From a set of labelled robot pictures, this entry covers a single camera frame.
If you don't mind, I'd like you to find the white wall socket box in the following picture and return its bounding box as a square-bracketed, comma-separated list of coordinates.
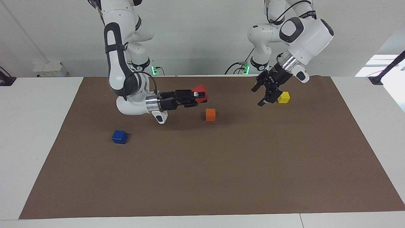
[32, 61, 69, 78]

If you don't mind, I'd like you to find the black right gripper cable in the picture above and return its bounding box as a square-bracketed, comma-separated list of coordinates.
[123, 71, 158, 102]

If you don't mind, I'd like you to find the black slanted stand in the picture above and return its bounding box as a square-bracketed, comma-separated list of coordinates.
[368, 50, 405, 86]

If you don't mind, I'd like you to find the black arm base cable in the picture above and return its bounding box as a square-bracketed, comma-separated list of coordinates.
[224, 47, 255, 75]

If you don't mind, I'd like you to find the red wooden block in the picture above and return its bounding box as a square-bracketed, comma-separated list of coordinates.
[192, 84, 210, 105]

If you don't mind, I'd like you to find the brown table mat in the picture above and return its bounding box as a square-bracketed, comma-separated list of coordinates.
[19, 76, 405, 219]

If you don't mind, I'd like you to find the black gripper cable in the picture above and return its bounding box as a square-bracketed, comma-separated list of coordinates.
[266, 0, 314, 25]
[123, 71, 158, 102]

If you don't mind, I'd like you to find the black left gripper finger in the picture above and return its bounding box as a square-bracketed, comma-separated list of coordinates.
[251, 74, 268, 93]
[258, 88, 283, 107]

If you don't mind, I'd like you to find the blue wooden block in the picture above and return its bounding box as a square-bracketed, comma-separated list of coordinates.
[111, 130, 128, 145]

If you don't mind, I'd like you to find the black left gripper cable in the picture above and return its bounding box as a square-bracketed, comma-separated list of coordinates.
[266, 0, 314, 25]

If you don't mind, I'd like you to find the black clamp mount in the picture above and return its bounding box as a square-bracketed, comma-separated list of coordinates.
[0, 66, 17, 87]

